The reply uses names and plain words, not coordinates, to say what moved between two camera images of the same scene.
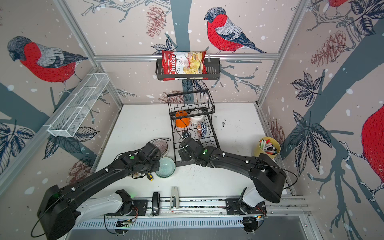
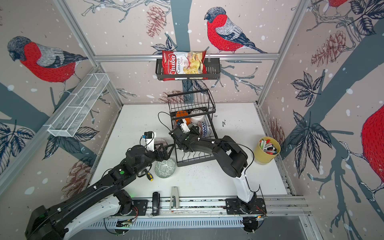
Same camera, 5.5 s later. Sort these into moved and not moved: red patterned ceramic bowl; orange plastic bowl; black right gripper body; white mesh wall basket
Moved: black right gripper body
Not moved: orange plastic bowl; white mesh wall basket; red patterned ceramic bowl
